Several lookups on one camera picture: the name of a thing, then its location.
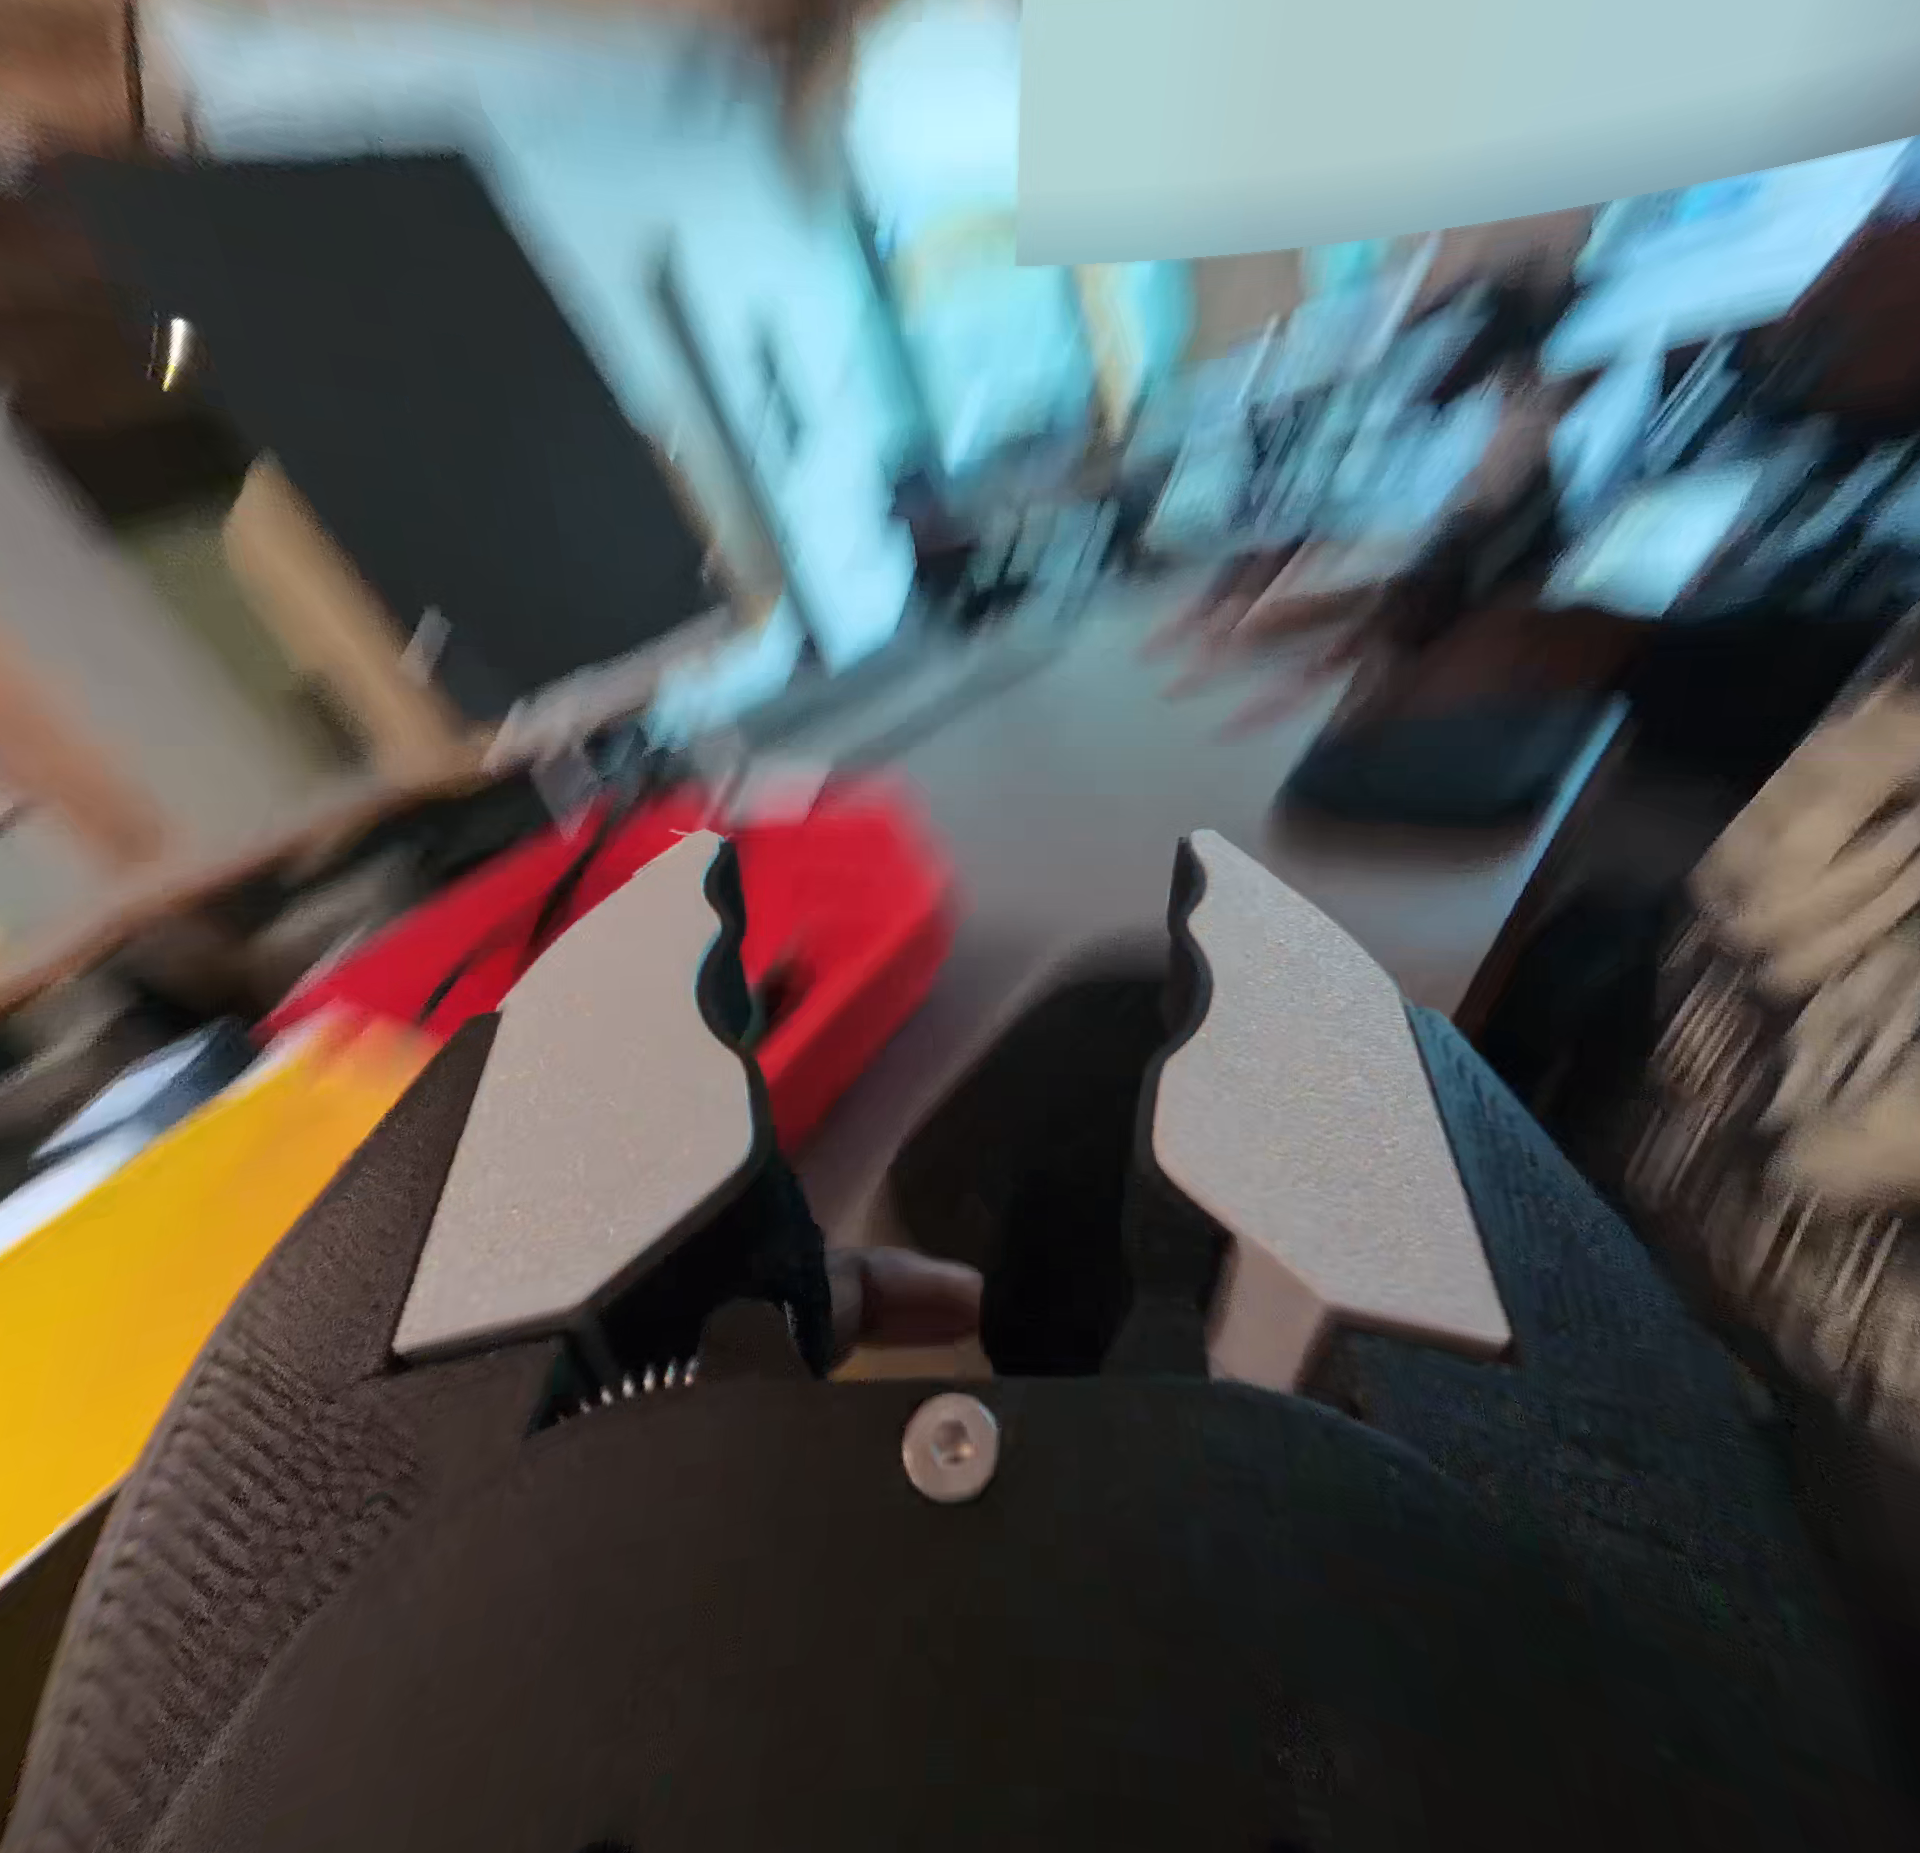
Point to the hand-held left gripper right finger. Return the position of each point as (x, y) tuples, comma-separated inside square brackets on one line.
[(1321, 1134)]

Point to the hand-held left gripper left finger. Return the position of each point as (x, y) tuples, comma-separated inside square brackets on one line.
[(600, 1120)]

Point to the red plastic bin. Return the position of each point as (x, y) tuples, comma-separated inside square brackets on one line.
[(854, 894)]

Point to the black cushioned pad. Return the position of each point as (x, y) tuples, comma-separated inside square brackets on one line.
[(1440, 765)]

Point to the yellow plastic bin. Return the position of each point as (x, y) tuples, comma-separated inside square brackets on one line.
[(151, 1283)]

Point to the dark printed shirt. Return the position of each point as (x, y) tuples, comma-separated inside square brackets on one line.
[(1785, 1014)]

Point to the black board on wooden stand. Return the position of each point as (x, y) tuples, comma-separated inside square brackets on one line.
[(374, 412)]

